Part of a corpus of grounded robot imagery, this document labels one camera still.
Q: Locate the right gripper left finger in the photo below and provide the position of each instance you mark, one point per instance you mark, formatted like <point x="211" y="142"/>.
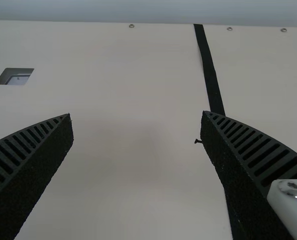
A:
<point x="31" y="170"/>

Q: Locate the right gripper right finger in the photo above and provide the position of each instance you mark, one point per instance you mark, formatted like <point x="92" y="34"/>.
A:
<point x="241" y="175"/>

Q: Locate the black strip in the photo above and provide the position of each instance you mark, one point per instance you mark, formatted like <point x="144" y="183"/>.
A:
<point x="208" y="70"/>

